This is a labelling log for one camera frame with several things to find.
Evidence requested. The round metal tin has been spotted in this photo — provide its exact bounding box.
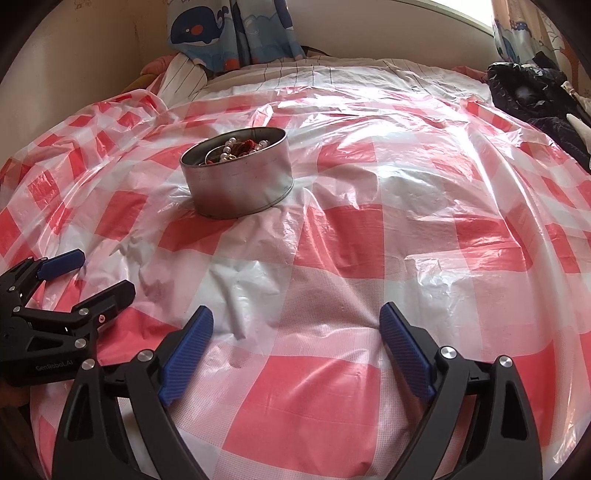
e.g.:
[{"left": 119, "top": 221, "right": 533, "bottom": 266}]
[{"left": 180, "top": 127, "right": 294, "bottom": 219}]

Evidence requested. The red white checkered plastic sheet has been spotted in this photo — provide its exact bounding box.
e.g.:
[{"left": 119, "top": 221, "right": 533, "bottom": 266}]
[{"left": 1, "top": 87, "right": 590, "bottom": 479}]

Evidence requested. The orange plush toy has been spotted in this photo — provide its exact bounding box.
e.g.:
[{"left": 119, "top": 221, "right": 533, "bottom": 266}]
[{"left": 121, "top": 54, "right": 175, "bottom": 94}]

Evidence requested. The white striped pillow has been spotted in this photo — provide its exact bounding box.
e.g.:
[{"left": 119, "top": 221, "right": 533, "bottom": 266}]
[{"left": 157, "top": 53, "right": 211, "bottom": 109}]

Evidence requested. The whale pattern curtain left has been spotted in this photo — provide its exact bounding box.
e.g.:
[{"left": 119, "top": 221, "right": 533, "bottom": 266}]
[{"left": 167, "top": 0, "right": 304, "bottom": 74}]

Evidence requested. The black jacket pile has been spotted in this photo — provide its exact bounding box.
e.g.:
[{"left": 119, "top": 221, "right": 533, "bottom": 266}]
[{"left": 487, "top": 52, "right": 590, "bottom": 171}]

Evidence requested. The pink curtain right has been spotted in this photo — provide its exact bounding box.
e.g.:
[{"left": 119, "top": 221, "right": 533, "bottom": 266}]
[{"left": 491, "top": 0, "right": 567, "bottom": 67}]

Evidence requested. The window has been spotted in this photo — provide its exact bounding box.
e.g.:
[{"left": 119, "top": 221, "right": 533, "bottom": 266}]
[{"left": 400, "top": 0, "right": 494, "bottom": 35}]

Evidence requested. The pearl bracelet in tin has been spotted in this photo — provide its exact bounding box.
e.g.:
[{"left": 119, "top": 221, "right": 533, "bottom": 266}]
[{"left": 216, "top": 136, "right": 271, "bottom": 163}]

